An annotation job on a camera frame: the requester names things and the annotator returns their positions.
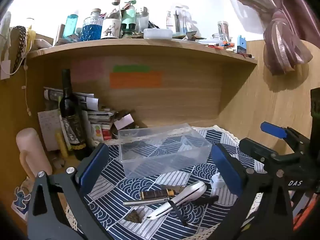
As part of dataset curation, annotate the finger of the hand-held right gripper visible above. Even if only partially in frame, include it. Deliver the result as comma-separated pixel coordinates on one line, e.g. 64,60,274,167
260,121,304,145
239,137,282,164

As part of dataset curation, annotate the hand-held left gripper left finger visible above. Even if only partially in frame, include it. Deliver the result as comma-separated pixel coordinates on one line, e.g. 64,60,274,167
27,142,110,240

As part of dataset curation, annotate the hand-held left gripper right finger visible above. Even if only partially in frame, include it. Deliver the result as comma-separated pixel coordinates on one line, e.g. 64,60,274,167
211,144,294,240

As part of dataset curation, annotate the white plug adapter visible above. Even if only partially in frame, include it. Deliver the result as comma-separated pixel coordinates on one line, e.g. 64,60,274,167
210,172,227,189

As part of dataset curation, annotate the black pen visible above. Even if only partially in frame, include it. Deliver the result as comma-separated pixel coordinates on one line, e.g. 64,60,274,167
192,195,220,205

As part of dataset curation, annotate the white handheld massager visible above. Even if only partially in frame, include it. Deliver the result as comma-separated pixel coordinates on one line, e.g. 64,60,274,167
146,181,207,220

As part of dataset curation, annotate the silver metal bar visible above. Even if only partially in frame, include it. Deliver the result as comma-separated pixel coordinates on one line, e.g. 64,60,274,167
122,197,173,207

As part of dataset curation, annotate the wood-handled knife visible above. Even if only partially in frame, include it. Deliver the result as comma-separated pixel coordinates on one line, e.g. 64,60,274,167
139,184,187,201

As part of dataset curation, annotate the clear plastic box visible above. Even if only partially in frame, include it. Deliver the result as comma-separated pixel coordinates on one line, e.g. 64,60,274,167
117,123,213,180

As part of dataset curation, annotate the blue patterned tablecloth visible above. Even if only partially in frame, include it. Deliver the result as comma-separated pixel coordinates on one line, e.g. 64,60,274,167
66,125,265,240

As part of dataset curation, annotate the yellow candle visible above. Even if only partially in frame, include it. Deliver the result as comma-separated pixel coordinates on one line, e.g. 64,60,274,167
55,132,68,158

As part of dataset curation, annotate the stack of books and papers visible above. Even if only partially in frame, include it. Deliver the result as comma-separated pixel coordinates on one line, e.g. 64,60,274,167
44,87,118,143

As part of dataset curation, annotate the dark wine bottle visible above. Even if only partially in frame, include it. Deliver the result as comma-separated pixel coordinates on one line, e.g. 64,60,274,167
58,69,92,160

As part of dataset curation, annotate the orange cloth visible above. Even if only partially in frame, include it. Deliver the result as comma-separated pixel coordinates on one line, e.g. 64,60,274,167
293,196,320,232

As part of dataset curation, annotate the brown jar with white label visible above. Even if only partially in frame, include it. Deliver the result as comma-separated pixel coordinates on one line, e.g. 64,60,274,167
111,109,148,138

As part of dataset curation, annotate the white note paper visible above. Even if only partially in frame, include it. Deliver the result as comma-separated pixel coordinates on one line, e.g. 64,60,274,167
37,109,63,152

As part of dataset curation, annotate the beige cylindrical mug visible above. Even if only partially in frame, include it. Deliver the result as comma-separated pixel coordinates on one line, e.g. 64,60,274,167
16,127,53,180

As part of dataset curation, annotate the blue cartoon sticker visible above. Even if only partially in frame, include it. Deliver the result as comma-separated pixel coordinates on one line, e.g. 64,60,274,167
12,186,32,220

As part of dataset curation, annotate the pink curtain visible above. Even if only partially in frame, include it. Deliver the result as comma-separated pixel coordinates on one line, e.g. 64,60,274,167
221,0,314,75

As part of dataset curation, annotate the blue pencil sharpener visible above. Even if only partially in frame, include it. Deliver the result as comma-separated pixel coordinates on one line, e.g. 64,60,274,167
237,35,247,53

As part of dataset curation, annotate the pink sticky note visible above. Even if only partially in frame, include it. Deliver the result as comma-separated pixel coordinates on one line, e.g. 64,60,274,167
71,59,103,83

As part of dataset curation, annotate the orange sticky note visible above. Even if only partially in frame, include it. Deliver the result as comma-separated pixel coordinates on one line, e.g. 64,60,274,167
109,71,163,88

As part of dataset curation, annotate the green sticky note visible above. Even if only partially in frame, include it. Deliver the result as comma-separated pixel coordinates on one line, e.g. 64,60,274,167
113,65,150,72

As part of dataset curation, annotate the tall glass jar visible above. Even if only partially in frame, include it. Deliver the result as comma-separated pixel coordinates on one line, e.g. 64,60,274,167
217,21,230,40

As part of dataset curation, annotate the glass bottle with blue beads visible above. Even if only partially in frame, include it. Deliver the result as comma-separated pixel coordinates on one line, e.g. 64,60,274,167
81,8,103,40

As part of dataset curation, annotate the brown cardboard tube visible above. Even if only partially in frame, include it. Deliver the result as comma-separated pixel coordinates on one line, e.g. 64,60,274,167
55,24,66,44

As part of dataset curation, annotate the clear bottle with illustrated label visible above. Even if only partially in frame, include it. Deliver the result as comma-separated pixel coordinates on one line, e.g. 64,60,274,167
101,0,123,40

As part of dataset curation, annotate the tall teal bottle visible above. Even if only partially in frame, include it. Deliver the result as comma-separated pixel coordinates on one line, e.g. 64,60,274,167
62,14,78,39

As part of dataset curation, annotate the clear pack of pens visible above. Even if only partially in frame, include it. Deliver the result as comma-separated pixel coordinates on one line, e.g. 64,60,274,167
166,4,193,34

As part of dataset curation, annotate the black lace ribbon roll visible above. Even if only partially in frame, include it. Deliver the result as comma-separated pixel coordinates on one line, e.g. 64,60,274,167
10,26,27,73

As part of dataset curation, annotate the white translucent plastic case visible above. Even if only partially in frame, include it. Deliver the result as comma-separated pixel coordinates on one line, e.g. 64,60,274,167
143,28,173,40

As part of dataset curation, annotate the mint green bottle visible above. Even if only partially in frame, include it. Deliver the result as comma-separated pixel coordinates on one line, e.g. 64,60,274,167
121,0,137,37

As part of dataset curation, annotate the frosted clear bottle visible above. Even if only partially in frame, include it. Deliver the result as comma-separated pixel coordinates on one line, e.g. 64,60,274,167
138,7,150,32

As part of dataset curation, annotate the white earphone cable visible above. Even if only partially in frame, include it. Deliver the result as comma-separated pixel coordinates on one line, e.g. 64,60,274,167
0,30,33,117

